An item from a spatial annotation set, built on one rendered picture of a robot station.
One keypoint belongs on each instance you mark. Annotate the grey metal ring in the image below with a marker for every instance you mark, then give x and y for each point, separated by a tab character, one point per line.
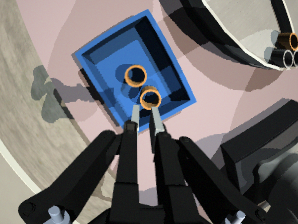
282	58
295	58

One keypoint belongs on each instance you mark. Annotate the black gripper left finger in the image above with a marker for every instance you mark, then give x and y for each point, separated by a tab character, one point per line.
64	199

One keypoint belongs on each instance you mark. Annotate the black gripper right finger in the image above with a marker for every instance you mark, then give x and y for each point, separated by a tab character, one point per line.
219	198

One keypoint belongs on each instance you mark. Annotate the bronze bushing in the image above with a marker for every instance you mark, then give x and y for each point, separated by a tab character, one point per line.
285	43
132	83
155	103

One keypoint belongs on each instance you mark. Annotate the blue crate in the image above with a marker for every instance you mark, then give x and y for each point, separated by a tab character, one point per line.
138	40

